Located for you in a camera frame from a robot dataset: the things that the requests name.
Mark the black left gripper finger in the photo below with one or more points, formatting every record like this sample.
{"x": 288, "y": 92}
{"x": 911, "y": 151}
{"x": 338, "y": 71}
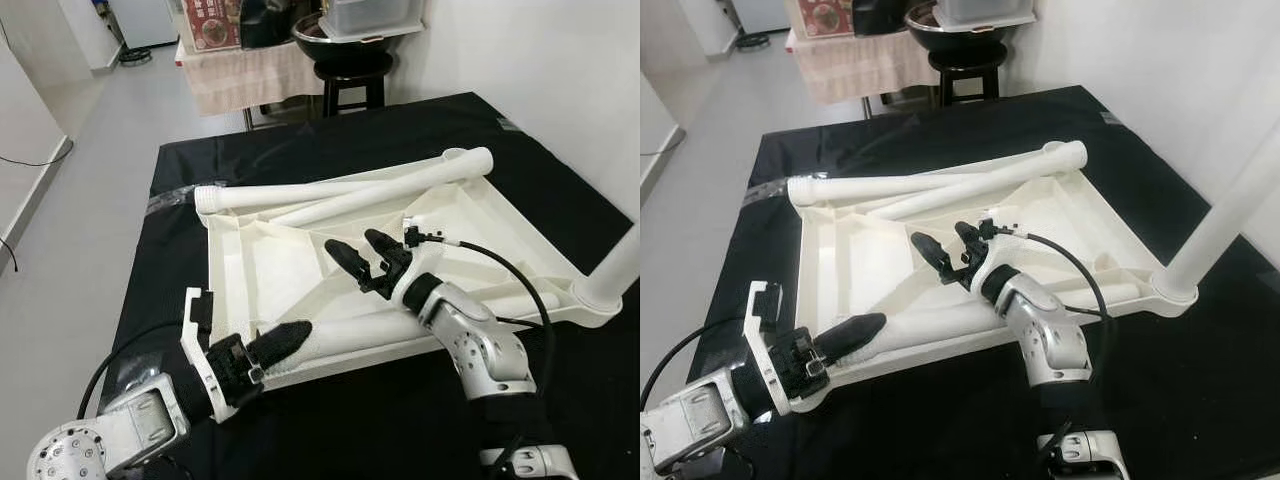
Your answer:
{"x": 280, "y": 342}
{"x": 852, "y": 336}

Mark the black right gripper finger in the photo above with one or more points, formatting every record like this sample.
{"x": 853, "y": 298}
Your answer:
{"x": 350, "y": 265}
{"x": 973, "y": 243}
{"x": 387, "y": 250}
{"x": 933, "y": 257}

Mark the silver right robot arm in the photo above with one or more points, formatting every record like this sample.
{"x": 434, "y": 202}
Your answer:
{"x": 480, "y": 340}
{"x": 1045, "y": 330}

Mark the white plastic table top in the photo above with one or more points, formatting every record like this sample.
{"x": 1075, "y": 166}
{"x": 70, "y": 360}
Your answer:
{"x": 280, "y": 270}
{"x": 870, "y": 260}

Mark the black table cloth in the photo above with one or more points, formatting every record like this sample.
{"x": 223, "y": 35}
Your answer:
{"x": 1000, "y": 120}
{"x": 400, "y": 130}

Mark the clear plastic wrap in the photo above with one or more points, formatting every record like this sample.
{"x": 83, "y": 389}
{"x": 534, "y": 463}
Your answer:
{"x": 165, "y": 200}
{"x": 765, "y": 193}

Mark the grey tape strip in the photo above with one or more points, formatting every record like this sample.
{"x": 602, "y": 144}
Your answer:
{"x": 509, "y": 125}
{"x": 1111, "y": 117}

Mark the black round stool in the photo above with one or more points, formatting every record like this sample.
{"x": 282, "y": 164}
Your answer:
{"x": 965, "y": 60}
{"x": 352, "y": 68}

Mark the black bowl with steel rim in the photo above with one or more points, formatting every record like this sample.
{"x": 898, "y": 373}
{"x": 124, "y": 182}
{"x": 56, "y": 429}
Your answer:
{"x": 345, "y": 45}
{"x": 960, "y": 40}

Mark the black plastic bag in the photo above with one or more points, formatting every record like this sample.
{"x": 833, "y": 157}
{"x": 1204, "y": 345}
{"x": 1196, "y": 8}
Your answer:
{"x": 268, "y": 22}
{"x": 880, "y": 15}

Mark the red printed box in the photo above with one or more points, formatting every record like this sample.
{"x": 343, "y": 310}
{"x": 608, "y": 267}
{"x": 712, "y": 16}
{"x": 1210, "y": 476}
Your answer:
{"x": 822, "y": 15}
{"x": 210, "y": 22}

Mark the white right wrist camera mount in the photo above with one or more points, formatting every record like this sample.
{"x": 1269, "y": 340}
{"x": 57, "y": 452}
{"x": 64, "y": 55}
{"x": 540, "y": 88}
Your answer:
{"x": 992, "y": 228}
{"x": 411, "y": 236}

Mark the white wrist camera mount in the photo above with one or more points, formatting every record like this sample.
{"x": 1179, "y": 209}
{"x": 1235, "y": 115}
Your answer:
{"x": 192, "y": 338}
{"x": 757, "y": 330}
{"x": 411, "y": 236}
{"x": 992, "y": 228}

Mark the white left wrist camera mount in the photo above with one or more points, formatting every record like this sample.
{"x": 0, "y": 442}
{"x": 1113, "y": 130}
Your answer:
{"x": 192, "y": 338}
{"x": 757, "y": 330}

